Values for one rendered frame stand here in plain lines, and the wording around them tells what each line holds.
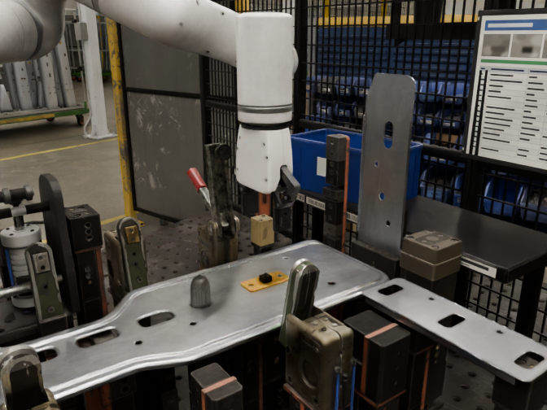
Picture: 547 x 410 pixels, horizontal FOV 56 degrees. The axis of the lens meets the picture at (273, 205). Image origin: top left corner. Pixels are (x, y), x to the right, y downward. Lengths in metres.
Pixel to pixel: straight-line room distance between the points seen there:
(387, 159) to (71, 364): 0.63
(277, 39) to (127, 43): 3.03
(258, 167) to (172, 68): 2.64
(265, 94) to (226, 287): 0.33
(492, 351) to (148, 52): 3.11
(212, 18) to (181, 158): 2.64
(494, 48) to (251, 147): 0.59
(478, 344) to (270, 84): 0.47
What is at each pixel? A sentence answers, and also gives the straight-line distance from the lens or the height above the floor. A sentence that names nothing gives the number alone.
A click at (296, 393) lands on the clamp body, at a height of 0.93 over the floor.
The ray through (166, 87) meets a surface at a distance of 3.48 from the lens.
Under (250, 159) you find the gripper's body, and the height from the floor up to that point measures 1.22.
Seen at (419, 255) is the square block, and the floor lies 1.04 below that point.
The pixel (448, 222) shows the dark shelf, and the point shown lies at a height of 1.03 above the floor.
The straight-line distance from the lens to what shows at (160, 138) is 3.59.
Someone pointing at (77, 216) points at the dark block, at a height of 1.12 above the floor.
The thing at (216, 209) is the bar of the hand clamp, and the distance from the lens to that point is 0.95.
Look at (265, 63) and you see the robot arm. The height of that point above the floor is 1.37.
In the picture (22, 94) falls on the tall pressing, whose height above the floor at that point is 0.55.
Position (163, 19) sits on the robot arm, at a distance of 0.80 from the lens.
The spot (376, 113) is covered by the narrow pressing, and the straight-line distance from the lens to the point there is 0.99.
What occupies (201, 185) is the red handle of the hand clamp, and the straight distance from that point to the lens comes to 1.02.
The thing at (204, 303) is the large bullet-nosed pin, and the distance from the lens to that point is 0.82.
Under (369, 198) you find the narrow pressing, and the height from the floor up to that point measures 1.10.
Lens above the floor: 1.41
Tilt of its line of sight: 18 degrees down
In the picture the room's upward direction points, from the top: straight up
